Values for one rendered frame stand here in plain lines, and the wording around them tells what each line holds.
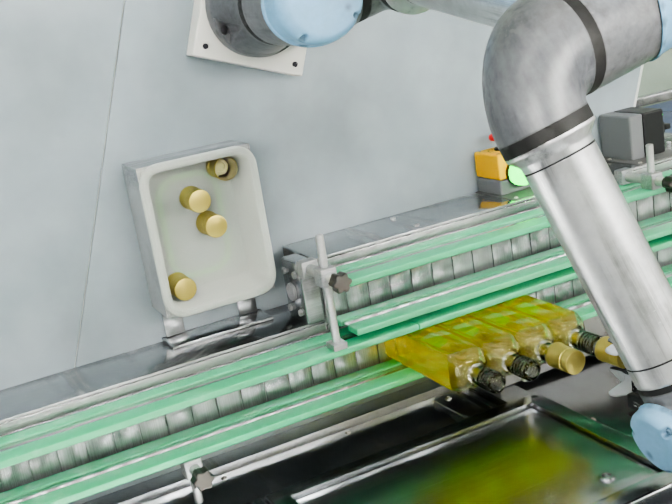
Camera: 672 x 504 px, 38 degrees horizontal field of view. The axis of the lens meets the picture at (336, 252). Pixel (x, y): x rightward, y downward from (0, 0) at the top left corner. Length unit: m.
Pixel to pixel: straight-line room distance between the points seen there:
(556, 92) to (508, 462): 0.62
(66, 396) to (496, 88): 0.74
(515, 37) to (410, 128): 0.70
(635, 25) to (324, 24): 0.43
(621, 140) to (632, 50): 0.82
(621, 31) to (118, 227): 0.79
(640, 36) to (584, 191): 0.16
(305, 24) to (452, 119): 0.49
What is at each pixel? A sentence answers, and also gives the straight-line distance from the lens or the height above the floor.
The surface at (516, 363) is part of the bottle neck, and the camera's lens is 1.36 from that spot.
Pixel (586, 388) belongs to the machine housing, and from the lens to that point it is 1.68.
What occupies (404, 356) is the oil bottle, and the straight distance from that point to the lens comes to 1.48.
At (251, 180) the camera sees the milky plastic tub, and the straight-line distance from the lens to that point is 1.43.
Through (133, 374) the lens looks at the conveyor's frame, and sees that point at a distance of 1.41.
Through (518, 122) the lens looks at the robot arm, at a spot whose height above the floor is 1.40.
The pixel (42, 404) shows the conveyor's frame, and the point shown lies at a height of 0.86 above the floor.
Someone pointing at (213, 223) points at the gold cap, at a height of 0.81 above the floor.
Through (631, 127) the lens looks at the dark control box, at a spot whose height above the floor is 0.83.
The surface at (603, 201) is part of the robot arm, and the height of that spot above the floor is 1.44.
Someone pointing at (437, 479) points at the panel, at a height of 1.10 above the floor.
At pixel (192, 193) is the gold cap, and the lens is 1.43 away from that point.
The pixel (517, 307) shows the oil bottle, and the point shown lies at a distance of 1.51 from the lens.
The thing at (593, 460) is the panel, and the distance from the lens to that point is 1.39.
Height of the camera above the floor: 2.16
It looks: 62 degrees down
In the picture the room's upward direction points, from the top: 111 degrees clockwise
